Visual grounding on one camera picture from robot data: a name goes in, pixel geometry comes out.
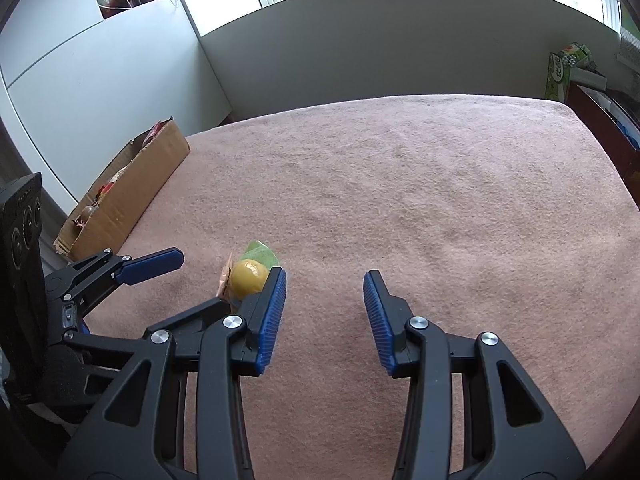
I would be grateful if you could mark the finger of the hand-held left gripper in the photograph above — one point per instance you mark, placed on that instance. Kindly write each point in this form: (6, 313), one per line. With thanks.
(195, 312)
(150, 264)

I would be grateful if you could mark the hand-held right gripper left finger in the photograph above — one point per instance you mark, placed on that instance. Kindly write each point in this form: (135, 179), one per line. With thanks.
(272, 320)

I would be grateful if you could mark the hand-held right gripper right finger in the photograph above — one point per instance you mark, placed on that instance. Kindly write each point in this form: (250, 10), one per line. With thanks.
(377, 320)

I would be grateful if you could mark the pile of mixed snack packets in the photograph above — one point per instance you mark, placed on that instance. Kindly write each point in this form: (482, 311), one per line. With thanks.
(112, 180)

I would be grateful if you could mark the green tissue box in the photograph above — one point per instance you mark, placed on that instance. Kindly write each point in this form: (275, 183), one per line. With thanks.
(560, 75)

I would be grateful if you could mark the brown cardboard box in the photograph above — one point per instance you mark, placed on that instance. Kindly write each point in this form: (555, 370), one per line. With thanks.
(140, 185)

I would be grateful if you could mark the white lace cloth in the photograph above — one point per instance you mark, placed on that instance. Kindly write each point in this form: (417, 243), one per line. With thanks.
(631, 50)

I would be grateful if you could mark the pink blanket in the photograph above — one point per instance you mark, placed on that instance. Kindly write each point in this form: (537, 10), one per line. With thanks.
(400, 185)

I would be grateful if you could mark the white wardrobe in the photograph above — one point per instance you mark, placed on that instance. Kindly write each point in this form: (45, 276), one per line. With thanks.
(100, 85)

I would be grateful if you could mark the dark wooden cabinet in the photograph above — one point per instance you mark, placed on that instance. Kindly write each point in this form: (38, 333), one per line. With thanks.
(605, 125)

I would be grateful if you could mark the yellow ball snack packet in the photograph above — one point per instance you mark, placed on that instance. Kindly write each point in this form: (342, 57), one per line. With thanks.
(247, 277)

